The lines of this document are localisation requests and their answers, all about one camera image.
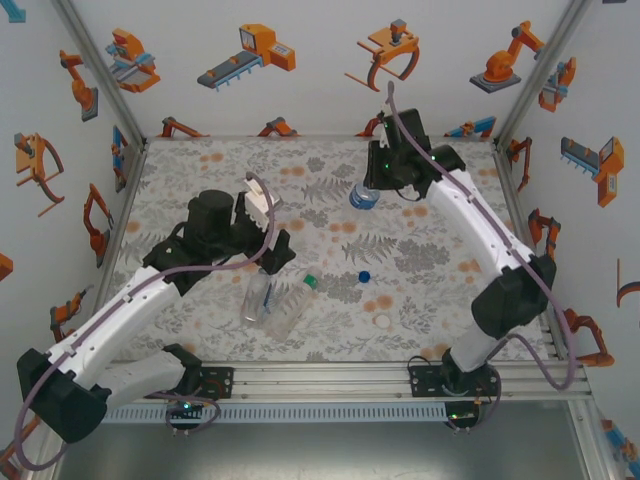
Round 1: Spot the aluminium frame rail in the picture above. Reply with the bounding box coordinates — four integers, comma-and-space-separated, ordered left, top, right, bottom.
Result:
47, 360, 595, 405

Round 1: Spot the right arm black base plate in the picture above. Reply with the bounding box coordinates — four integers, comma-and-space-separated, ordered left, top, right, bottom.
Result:
408, 363, 505, 400

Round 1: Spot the slotted grey cable tray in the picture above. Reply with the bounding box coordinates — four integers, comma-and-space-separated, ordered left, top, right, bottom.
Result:
68, 403, 481, 424

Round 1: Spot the clear plastic bottle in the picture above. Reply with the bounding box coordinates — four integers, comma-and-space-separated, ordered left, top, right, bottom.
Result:
239, 267, 275, 327

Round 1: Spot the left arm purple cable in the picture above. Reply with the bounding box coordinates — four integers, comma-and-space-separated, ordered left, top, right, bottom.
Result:
10, 172, 277, 472

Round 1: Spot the grey metal sheet panel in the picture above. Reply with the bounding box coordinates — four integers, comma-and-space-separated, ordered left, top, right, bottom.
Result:
52, 422, 596, 480

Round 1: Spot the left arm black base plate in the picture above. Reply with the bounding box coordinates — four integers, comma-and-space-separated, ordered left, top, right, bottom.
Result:
143, 366, 236, 400

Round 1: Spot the floral table cloth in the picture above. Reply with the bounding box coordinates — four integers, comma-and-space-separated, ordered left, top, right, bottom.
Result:
87, 138, 551, 364

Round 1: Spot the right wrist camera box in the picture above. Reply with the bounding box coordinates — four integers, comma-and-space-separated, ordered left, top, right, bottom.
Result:
377, 102, 397, 149

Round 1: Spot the aluminium frame leg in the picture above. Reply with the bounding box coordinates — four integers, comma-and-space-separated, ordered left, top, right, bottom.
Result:
27, 439, 66, 480
568, 399, 620, 480

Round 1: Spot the aluminium frame post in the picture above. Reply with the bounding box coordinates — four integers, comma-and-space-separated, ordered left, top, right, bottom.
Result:
493, 0, 597, 149
49, 0, 150, 147

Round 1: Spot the clear bottle blue label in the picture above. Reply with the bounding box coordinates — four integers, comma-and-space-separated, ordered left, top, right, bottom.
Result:
348, 181, 382, 212

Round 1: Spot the clear bottle green label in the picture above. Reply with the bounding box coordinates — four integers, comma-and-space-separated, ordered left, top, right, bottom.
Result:
264, 267, 324, 342

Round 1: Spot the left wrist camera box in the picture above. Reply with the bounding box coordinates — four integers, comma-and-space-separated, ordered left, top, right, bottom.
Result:
242, 179, 275, 230

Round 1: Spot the thin aluminium rail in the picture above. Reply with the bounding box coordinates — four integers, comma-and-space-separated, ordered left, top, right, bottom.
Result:
144, 133, 497, 143

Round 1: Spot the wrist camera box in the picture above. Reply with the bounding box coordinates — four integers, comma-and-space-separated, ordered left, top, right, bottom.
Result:
377, 102, 397, 149
242, 179, 275, 230

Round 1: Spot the aluminium side rail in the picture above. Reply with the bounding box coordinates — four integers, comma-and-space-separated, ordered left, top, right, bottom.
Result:
492, 139, 564, 364
74, 139, 150, 364

